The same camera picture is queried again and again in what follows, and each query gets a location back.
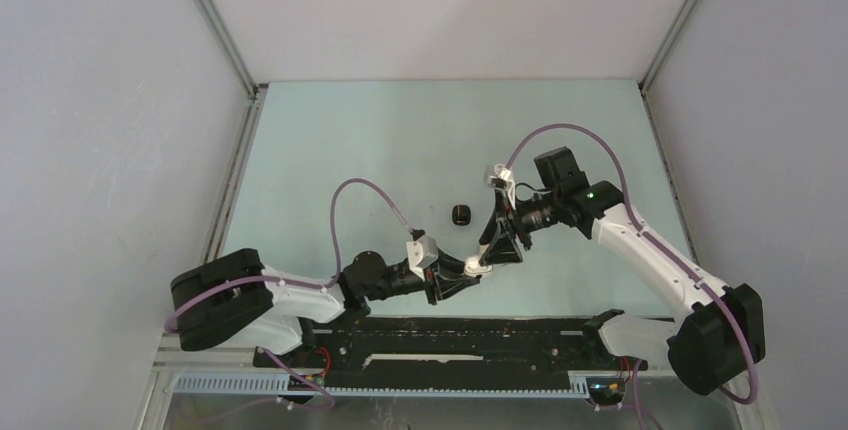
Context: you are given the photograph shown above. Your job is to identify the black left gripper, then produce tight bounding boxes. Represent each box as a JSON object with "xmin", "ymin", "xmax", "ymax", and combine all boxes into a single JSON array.
[{"xmin": 364, "ymin": 245, "xmax": 479, "ymax": 305}]

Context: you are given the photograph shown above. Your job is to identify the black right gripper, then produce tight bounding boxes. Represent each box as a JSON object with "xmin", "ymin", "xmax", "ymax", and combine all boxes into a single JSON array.
[{"xmin": 480, "ymin": 187, "xmax": 562, "ymax": 266}]

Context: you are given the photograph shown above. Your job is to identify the white charging case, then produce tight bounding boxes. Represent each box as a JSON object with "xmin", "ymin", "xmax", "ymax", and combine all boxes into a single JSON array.
[{"xmin": 463, "ymin": 256, "xmax": 493, "ymax": 277}]

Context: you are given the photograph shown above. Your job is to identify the black gold-trimmed charging case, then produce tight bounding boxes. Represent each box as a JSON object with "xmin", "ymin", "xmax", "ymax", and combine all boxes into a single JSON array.
[{"xmin": 451, "ymin": 204, "xmax": 472, "ymax": 227}]

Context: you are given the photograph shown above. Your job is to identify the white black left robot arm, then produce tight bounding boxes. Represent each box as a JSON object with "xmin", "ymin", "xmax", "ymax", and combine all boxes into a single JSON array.
[{"xmin": 165, "ymin": 248, "xmax": 480, "ymax": 367}]

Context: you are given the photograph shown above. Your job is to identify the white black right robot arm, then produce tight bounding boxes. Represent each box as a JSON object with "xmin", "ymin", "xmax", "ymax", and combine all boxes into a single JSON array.
[{"xmin": 464, "ymin": 147, "xmax": 766, "ymax": 395}]

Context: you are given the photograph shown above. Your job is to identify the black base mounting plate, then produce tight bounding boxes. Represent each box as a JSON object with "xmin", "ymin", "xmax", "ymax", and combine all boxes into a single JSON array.
[{"xmin": 279, "ymin": 316, "xmax": 648, "ymax": 395}]

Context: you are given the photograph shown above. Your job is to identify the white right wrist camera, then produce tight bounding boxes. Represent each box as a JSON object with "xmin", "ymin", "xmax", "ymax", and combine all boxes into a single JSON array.
[{"xmin": 485, "ymin": 163, "xmax": 517, "ymax": 209}]

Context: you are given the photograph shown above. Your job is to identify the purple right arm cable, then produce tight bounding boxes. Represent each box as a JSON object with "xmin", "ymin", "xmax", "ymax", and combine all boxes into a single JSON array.
[{"xmin": 503, "ymin": 123, "xmax": 761, "ymax": 406}]

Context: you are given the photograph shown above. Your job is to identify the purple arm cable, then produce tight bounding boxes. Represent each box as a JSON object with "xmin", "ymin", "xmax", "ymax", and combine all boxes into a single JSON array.
[
  {"xmin": 163, "ymin": 178, "xmax": 419, "ymax": 336},
  {"xmin": 503, "ymin": 123, "xmax": 761, "ymax": 406}
]

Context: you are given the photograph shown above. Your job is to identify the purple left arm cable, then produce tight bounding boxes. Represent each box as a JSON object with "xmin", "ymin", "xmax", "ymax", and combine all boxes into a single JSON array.
[{"xmin": 163, "ymin": 178, "xmax": 419, "ymax": 336}]

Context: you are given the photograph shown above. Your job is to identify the grey slotted cable duct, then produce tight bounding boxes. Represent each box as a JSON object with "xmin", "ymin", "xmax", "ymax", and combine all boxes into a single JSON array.
[{"xmin": 173, "ymin": 373, "xmax": 591, "ymax": 400}]

